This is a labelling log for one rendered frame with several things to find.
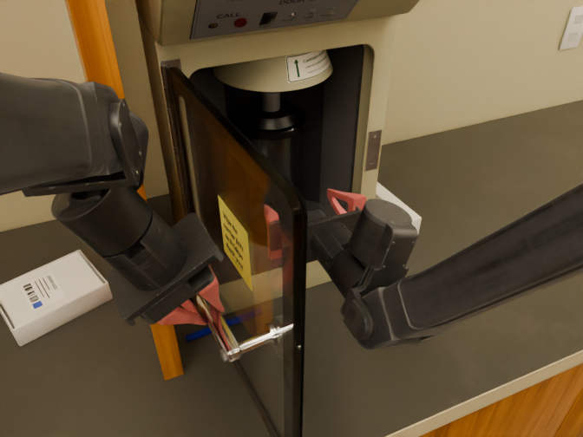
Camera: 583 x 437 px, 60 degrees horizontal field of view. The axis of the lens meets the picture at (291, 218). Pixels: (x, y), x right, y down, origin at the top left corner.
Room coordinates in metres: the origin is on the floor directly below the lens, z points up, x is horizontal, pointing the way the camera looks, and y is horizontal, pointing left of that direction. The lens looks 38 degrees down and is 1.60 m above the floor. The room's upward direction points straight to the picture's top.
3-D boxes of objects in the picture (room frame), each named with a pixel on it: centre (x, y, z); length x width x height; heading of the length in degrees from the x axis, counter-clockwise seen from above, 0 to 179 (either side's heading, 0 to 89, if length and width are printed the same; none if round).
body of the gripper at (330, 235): (0.50, -0.06, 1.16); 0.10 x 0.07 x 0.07; 113
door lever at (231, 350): (0.34, 0.06, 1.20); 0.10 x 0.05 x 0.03; 28
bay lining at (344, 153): (0.74, 0.05, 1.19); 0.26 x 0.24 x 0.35; 113
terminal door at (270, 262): (0.42, 0.07, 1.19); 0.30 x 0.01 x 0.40; 28
